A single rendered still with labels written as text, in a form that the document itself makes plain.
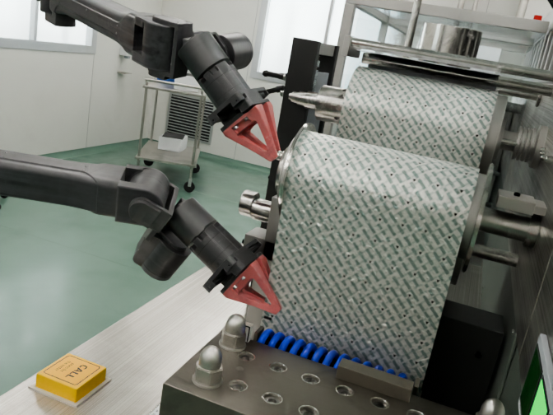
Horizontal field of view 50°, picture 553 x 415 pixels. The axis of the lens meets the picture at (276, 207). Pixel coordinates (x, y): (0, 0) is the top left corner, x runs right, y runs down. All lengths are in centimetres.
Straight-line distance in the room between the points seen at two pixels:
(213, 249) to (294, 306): 14
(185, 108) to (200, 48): 630
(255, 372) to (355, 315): 16
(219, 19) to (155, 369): 619
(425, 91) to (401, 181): 27
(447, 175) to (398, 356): 25
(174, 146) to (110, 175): 499
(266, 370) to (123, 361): 31
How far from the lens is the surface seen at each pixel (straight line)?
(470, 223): 76
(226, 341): 80
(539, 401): 51
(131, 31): 95
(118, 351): 103
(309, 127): 83
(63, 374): 92
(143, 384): 95
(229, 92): 84
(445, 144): 98
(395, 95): 100
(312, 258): 80
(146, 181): 83
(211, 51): 86
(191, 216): 84
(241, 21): 688
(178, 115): 721
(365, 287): 80
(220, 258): 82
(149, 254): 88
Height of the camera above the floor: 142
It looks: 15 degrees down
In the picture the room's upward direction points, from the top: 10 degrees clockwise
